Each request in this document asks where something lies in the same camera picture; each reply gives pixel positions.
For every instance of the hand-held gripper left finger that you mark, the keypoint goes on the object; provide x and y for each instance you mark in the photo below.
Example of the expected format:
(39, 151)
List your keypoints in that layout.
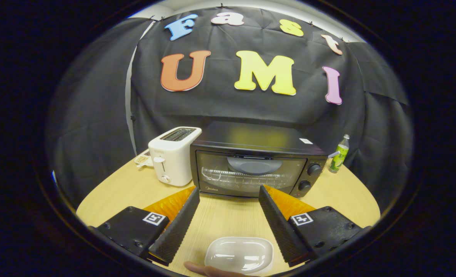
(178, 231)

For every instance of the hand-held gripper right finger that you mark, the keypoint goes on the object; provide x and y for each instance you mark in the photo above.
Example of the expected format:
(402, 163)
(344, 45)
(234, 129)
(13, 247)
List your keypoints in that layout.
(280, 231)

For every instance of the black toaster oven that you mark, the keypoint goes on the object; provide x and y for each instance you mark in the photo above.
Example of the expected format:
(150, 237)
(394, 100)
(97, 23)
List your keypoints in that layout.
(251, 134)

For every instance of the white bread toaster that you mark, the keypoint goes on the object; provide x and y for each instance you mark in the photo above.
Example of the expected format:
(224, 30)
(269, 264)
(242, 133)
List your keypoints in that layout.
(174, 157)

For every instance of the white oval dish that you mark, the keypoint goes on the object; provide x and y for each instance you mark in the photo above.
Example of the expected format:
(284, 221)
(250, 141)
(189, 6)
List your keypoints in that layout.
(239, 254)

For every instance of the blue white toothbrush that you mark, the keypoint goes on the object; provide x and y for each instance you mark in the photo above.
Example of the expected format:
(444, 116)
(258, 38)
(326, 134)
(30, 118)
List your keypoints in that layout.
(333, 154)

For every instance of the green drink bottle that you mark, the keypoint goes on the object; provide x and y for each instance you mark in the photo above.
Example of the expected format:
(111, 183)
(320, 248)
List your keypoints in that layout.
(339, 156)

